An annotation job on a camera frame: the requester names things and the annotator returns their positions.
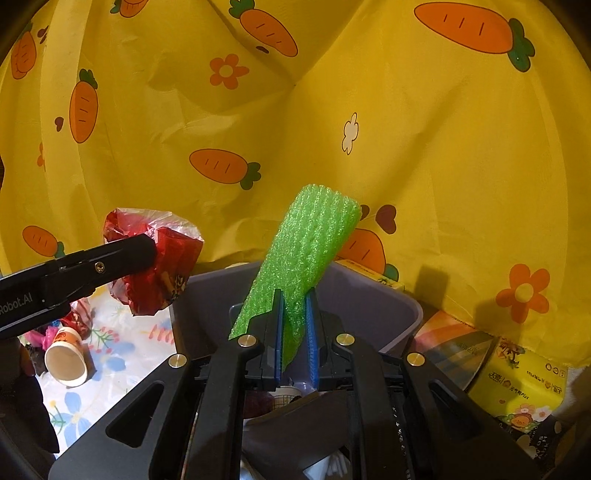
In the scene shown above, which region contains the pink plastic bag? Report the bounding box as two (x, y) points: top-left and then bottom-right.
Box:
(25, 323), (58, 352)

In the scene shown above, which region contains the orange print paper cup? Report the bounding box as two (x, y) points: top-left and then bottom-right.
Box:
(45, 326), (88, 387)

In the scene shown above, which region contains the black printed bag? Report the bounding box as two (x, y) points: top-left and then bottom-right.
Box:
(499, 406), (573, 480)

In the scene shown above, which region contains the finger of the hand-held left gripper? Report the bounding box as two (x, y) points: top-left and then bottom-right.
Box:
(41, 234), (158, 303)

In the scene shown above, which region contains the green foam net sleeve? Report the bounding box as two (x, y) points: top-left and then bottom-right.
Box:
(228, 184), (363, 372)

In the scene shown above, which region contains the pastel plaid pouch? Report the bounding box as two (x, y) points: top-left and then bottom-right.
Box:
(413, 310), (497, 388)

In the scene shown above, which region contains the yellow tissue pack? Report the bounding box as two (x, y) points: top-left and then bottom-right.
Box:
(468, 337), (568, 430)

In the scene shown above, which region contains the grey plastic bin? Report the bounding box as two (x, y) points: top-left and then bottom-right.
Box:
(168, 261), (423, 402)

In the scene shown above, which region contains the red plastic bag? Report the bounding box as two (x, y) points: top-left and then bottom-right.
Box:
(102, 208), (205, 317)

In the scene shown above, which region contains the checked white paper cup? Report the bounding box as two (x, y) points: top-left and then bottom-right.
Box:
(272, 385), (303, 411)

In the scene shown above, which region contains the person's left forearm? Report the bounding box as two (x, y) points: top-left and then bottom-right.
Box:
(0, 337), (61, 467)

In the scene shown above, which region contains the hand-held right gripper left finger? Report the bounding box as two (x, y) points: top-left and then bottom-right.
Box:
(48, 288), (284, 480)

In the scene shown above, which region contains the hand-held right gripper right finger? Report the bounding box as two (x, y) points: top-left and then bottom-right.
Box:
(305, 288), (541, 480)

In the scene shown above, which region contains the yellow carrot print curtain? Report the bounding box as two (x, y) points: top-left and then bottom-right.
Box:
(0, 0), (591, 365)

